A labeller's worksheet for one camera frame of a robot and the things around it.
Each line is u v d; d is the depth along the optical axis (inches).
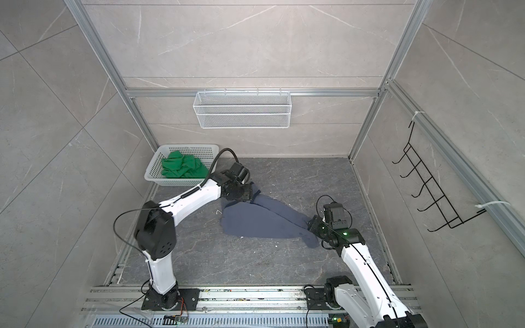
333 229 24.1
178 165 43.2
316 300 28.7
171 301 26.1
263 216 36.5
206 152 45.0
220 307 28.7
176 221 19.6
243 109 39.7
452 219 22.9
